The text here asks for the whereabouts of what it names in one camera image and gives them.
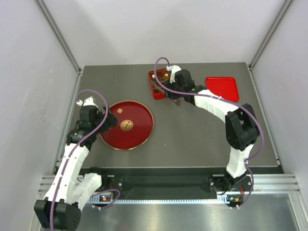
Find red box lid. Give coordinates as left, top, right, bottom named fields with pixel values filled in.
left=205, top=77, right=240, bottom=103

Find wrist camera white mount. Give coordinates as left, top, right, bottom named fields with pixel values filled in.
left=76, top=96, right=98, bottom=108
left=166, top=65, right=181, bottom=83

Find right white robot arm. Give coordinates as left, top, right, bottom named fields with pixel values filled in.
left=163, top=65, right=260, bottom=191

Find red chocolate box with tray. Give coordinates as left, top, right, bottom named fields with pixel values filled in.
left=148, top=69, right=170, bottom=100

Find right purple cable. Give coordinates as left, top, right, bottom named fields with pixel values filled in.
left=154, top=57, right=265, bottom=167

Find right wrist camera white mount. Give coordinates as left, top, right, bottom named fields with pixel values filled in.
left=166, top=65, right=181, bottom=83

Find round dark red plate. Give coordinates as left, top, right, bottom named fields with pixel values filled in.
left=100, top=101, right=154, bottom=150

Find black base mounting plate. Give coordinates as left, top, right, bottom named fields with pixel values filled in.
left=80, top=167, right=252, bottom=200

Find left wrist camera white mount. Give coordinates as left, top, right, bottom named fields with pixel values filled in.
left=76, top=96, right=98, bottom=108

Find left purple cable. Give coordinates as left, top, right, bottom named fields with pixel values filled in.
left=50, top=89, right=121, bottom=229

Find metal tongs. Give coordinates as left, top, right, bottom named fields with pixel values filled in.
left=151, top=79, right=180, bottom=106

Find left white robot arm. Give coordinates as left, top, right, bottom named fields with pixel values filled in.
left=34, top=103, right=118, bottom=231

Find purple cable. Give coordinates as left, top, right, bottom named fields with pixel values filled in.
left=50, top=89, right=121, bottom=229
left=154, top=57, right=265, bottom=167

